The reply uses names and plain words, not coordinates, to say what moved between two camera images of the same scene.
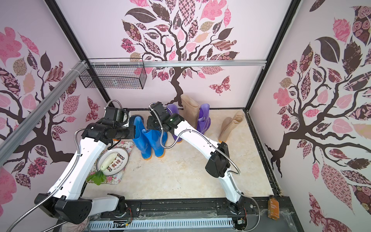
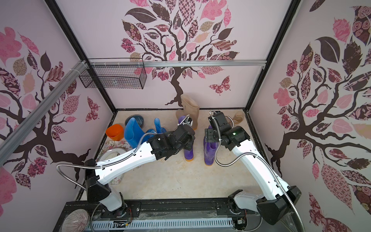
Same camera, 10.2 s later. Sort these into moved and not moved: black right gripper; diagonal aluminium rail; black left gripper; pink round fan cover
Moved: black right gripper; black left gripper
Not moved: pink round fan cover; diagonal aluminium rail
